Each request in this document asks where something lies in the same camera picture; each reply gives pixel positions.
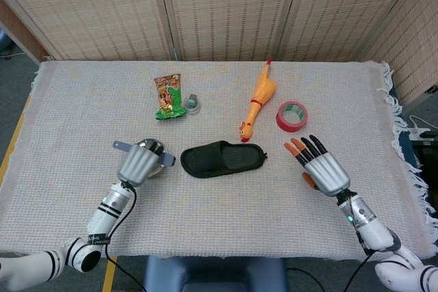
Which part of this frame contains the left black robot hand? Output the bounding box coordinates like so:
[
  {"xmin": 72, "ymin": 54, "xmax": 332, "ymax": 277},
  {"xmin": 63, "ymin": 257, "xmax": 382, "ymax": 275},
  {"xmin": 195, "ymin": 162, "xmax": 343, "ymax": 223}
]
[{"xmin": 116, "ymin": 137, "xmax": 168, "ymax": 189}]

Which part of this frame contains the right orange-tipped robot hand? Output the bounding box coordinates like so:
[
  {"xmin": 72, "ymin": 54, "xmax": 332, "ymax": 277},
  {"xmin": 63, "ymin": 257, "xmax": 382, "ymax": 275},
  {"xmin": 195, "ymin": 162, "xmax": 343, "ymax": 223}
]
[{"xmin": 283, "ymin": 134, "xmax": 352, "ymax": 198}]

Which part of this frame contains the black slipper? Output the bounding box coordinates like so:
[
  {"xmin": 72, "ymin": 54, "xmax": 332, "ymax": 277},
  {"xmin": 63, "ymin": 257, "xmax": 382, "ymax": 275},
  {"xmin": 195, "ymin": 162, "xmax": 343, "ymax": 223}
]
[{"xmin": 180, "ymin": 140, "xmax": 270, "ymax": 179}]

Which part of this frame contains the red tape roll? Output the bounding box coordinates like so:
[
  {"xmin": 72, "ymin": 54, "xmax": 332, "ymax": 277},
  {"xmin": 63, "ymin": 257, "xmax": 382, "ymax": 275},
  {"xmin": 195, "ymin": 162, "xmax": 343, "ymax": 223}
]
[{"xmin": 275, "ymin": 101, "xmax": 309, "ymax": 133}]

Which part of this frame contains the green orange snack bag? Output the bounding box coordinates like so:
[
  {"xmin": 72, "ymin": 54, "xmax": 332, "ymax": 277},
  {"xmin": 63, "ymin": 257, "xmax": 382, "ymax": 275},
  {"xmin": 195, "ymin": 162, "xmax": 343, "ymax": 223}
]
[{"xmin": 153, "ymin": 73, "xmax": 188, "ymax": 121}]

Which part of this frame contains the clear cup with grey block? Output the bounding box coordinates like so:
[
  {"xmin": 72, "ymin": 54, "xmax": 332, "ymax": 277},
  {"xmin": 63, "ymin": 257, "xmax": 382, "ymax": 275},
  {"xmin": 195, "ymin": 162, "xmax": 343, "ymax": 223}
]
[{"xmin": 183, "ymin": 93, "xmax": 202, "ymax": 115}]

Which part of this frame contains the white woven tablecloth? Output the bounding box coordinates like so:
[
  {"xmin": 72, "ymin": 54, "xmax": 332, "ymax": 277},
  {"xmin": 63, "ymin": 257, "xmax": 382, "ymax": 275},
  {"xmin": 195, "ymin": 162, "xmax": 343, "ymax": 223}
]
[{"xmin": 0, "ymin": 59, "xmax": 438, "ymax": 264}]

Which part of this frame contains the black box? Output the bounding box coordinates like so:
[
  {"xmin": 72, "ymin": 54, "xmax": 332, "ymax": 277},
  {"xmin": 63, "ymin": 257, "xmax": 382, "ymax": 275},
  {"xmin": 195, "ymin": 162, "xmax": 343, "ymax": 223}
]
[{"xmin": 409, "ymin": 136, "xmax": 438, "ymax": 176}]

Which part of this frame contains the yellow rubber chicken toy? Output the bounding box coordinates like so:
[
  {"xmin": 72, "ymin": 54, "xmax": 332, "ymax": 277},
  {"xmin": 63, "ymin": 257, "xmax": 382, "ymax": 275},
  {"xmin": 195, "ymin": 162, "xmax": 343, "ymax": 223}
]
[{"xmin": 238, "ymin": 56, "xmax": 278, "ymax": 144}]

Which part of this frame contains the white power strip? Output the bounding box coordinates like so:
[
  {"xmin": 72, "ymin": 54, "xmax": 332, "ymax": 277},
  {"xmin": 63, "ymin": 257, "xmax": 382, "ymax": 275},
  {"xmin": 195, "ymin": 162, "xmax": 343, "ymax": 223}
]
[{"xmin": 409, "ymin": 116, "xmax": 434, "ymax": 141}]

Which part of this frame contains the brown wooden board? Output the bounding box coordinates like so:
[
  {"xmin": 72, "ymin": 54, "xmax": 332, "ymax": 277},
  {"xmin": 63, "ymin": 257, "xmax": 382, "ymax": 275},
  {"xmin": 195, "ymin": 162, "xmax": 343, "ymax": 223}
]
[{"xmin": 0, "ymin": 0, "xmax": 52, "ymax": 64}]

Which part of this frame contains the bamboo folding screen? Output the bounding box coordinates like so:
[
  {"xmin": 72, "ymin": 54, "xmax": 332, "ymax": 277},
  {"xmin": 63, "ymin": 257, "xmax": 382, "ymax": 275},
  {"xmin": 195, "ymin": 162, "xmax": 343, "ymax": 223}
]
[{"xmin": 0, "ymin": 0, "xmax": 438, "ymax": 105}]

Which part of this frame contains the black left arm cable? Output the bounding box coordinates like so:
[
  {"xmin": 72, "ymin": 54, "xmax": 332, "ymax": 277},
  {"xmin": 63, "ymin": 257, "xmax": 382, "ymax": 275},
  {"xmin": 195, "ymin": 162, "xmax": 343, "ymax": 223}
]
[{"xmin": 102, "ymin": 182, "xmax": 148, "ymax": 292}]

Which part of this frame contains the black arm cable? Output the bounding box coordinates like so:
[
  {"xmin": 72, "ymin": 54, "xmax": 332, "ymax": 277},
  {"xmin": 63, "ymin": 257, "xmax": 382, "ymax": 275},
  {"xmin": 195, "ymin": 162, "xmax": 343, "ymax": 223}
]
[
  {"xmin": 102, "ymin": 182, "xmax": 148, "ymax": 292},
  {"xmin": 342, "ymin": 233, "xmax": 376, "ymax": 292}
]

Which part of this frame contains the black floor cable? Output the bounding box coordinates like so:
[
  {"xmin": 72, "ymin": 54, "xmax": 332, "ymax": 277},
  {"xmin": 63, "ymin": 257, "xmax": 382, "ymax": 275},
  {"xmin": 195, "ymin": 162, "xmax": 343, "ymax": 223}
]
[{"xmin": 287, "ymin": 266, "xmax": 326, "ymax": 292}]

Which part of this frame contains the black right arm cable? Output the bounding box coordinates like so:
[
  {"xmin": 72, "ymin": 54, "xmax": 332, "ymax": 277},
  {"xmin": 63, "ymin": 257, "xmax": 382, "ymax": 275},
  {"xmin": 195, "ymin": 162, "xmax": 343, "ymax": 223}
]
[{"xmin": 342, "ymin": 233, "xmax": 376, "ymax": 292}]

